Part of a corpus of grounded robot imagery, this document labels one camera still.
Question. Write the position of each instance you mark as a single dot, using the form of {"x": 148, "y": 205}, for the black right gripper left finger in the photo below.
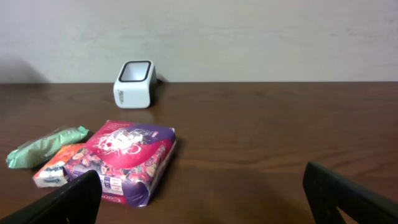
{"x": 75, "y": 202}

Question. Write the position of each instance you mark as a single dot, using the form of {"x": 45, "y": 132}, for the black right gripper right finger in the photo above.
{"x": 328, "y": 193}

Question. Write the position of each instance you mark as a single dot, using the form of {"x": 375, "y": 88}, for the orange tissue pack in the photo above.
{"x": 53, "y": 174}

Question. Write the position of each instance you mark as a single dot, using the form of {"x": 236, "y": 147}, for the red purple pad package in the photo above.
{"x": 129, "y": 158}

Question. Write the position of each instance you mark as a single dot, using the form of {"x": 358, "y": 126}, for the teal snack wrapper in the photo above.
{"x": 35, "y": 152}

